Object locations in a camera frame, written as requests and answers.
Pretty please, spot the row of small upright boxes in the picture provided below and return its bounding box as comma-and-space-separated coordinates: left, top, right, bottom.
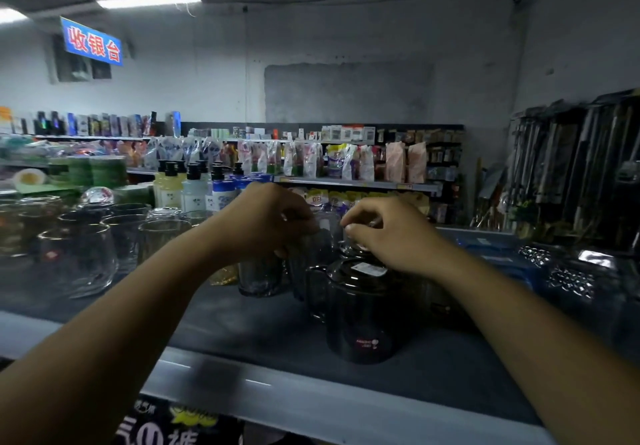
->
0, 108, 182, 138

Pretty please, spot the row of refill pouches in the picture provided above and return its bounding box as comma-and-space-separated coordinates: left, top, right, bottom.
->
144, 137, 430, 184

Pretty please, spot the group of clear drinking glasses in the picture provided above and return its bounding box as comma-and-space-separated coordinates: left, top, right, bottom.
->
0, 195, 213, 300

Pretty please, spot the lit ceiling tube light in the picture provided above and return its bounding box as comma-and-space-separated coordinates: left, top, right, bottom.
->
96, 0, 203, 10

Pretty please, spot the row of black-capped pump bottles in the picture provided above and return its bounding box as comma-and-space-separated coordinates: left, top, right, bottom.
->
152, 159, 275, 214

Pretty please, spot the person's right hand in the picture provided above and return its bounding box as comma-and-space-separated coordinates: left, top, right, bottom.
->
340, 197, 454, 281

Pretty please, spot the black printed packet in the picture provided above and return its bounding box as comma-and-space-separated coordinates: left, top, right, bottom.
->
112, 394, 246, 445

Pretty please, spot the grey metal display shelf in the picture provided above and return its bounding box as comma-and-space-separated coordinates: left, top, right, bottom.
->
0, 227, 557, 445

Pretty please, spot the blue hanging sign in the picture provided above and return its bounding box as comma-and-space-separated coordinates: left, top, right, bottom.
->
59, 16, 124, 67

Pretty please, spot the blue tray of packed goods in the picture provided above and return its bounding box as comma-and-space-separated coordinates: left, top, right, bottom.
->
450, 230, 640, 355

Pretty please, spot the person's left hand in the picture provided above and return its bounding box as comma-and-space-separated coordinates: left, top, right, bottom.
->
215, 182, 321, 266

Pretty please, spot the rack of hanging kitchen utensils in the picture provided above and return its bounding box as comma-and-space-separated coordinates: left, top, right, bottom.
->
472, 89, 640, 256

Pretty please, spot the amber tinted glass cup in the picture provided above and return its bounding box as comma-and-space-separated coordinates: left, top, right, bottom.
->
209, 264, 239, 287

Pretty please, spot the egg print box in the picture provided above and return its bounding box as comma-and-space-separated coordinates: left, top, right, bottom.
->
12, 168, 49, 188

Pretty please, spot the person's left forearm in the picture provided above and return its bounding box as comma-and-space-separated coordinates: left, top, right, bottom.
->
0, 217, 242, 445

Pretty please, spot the clear glass teapot lid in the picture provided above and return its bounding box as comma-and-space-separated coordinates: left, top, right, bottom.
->
339, 220, 390, 263

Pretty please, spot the row of white small boxes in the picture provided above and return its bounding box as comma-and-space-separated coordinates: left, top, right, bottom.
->
320, 125, 377, 143

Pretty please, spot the tall clear glass mug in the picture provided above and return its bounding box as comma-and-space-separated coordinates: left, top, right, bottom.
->
285, 210, 347, 302

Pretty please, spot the dark glass teapot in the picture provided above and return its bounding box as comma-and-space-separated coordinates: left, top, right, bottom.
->
305, 246, 417, 365

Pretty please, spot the dark store shelf unit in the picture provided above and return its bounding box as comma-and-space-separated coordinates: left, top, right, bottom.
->
180, 122, 467, 226

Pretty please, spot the dark wall window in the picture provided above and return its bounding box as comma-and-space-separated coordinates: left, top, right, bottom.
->
52, 35, 114, 84

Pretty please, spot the small clear glass tumbler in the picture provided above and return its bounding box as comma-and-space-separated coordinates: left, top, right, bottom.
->
237, 255, 287, 298

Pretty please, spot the row of yellow packets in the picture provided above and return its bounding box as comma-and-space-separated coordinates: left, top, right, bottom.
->
289, 187, 432, 216

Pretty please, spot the person's right forearm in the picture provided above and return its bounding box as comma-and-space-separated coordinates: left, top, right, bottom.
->
431, 256, 640, 445

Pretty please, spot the clear glass dome lid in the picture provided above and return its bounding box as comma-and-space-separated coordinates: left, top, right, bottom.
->
78, 186, 116, 207

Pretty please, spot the stack of green containers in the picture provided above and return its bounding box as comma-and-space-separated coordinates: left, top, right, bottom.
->
47, 156, 129, 191

